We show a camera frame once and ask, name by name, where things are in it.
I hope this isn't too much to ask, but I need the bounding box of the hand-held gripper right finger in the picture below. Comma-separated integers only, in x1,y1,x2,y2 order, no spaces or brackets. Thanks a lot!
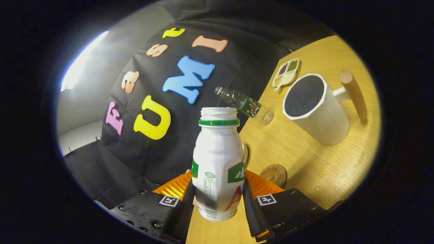
242,169,329,242

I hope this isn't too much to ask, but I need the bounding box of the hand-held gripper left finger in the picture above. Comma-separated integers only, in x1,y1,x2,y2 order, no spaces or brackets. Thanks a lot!
108,171,197,243

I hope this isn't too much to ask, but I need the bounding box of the round cork coaster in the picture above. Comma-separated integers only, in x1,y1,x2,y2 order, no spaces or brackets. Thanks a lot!
259,164,288,188

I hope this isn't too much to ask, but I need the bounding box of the white juice bottle green label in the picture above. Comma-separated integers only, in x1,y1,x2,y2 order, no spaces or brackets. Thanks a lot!
192,107,246,222

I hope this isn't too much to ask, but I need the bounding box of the white cup wooden handle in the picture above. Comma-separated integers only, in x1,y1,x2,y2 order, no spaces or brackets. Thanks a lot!
282,70,368,146

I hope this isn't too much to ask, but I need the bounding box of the clear water bottle green label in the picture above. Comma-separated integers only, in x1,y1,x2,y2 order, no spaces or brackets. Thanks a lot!
214,86,274,125

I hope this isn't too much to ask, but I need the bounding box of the black backdrop cloth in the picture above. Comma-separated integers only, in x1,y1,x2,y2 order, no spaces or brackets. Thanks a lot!
63,0,336,210

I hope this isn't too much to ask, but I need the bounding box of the wooden table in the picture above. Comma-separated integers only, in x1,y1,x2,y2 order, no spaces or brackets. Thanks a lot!
186,35,381,244

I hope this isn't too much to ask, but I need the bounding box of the white divided tray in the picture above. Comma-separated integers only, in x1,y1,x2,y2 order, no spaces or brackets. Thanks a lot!
272,58,300,91

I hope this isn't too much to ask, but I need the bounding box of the ceiling light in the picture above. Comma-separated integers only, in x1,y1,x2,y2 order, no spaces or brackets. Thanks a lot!
60,31,110,92

